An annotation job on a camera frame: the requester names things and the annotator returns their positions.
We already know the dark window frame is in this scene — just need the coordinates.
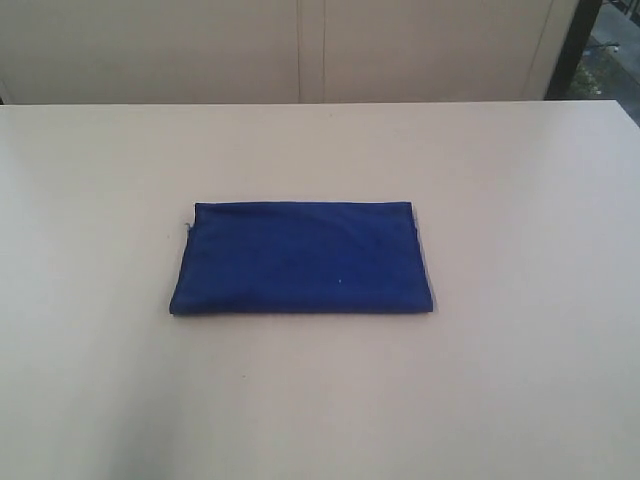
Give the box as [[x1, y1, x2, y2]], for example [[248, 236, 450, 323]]
[[544, 0, 602, 101]]

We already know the blue towel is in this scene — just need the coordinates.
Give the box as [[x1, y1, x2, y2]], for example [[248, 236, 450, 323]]
[[169, 201, 434, 316]]

